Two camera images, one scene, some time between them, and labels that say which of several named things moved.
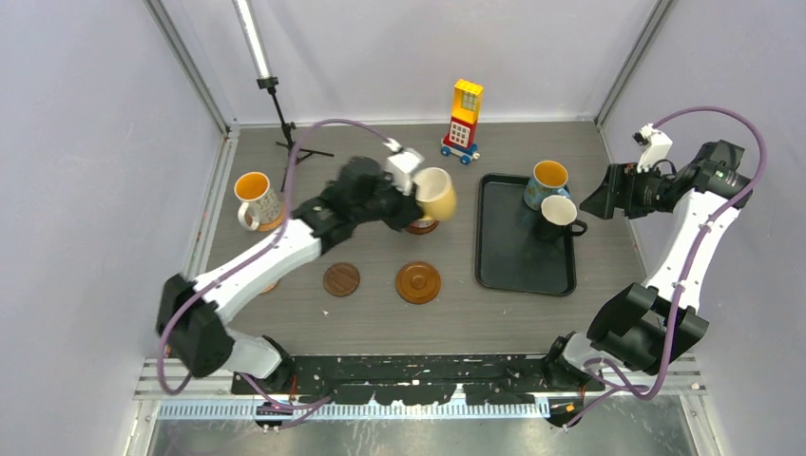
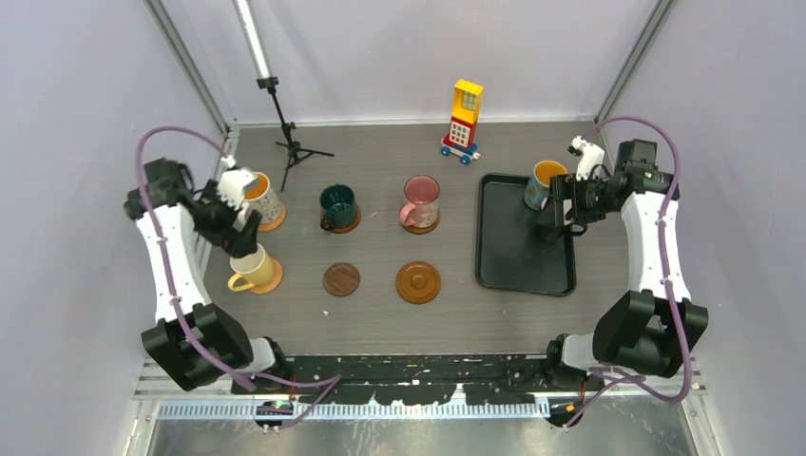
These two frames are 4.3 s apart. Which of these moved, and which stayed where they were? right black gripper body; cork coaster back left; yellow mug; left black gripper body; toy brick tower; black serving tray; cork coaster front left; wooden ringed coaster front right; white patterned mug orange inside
Moved: yellow mug; right black gripper body; left black gripper body
Stayed: toy brick tower; cork coaster back left; wooden ringed coaster front right; cork coaster front left; black serving tray; white patterned mug orange inside
